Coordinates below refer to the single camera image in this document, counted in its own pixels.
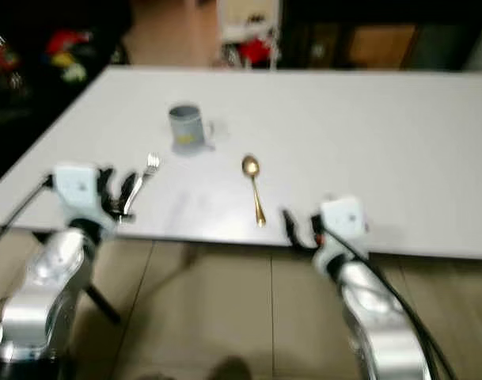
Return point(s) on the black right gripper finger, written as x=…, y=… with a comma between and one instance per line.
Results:
x=292, y=225
x=301, y=246

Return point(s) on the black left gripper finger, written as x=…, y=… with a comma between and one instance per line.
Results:
x=106, y=182
x=128, y=191

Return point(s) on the silver fork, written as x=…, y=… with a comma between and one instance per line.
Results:
x=152, y=165

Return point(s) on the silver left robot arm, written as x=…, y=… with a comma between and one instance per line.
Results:
x=44, y=293

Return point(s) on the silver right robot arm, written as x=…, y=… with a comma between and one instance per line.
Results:
x=375, y=317

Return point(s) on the gold spoon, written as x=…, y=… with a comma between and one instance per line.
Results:
x=255, y=190

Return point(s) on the grey mug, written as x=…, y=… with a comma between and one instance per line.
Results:
x=187, y=127

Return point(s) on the black table leg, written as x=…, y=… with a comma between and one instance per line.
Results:
x=104, y=305

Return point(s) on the red and yellow toy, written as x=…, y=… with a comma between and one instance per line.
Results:
x=68, y=55

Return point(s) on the shiny packet with red print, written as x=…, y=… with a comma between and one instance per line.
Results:
x=3, y=57

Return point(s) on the red bag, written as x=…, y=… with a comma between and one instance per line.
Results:
x=255, y=51

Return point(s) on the brown cabinet door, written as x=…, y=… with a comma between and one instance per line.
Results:
x=383, y=45

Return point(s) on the white box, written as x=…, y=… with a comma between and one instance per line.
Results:
x=250, y=20

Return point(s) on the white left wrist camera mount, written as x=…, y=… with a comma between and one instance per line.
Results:
x=76, y=190

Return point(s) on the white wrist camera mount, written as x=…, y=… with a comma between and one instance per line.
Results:
x=76, y=190
x=343, y=218

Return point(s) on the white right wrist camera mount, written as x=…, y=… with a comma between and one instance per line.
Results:
x=343, y=218

